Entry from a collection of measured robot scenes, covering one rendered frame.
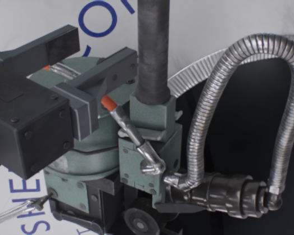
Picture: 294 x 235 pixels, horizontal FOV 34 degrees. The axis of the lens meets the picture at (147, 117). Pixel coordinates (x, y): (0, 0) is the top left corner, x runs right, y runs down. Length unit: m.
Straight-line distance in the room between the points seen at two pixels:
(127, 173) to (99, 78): 0.24
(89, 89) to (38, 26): 0.32
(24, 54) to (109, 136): 0.19
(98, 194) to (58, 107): 0.34
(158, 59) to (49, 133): 0.21
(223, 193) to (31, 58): 0.34
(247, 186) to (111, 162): 0.19
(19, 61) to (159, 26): 0.15
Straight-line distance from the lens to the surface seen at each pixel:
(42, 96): 0.36
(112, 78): 0.42
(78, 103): 0.36
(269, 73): 1.53
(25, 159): 0.35
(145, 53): 0.52
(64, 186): 0.70
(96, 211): 0.70
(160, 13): 0.50
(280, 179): 0.61
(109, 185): 0.63
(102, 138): 0.59
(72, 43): 0.48
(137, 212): 0.70
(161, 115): 0.56
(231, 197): 0.65
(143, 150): 0.55
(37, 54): 0.45
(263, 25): 0.74
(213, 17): 0.71
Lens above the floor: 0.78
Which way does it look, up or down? 9 degrees up
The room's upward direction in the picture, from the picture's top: 114 degrees counter-clockwise
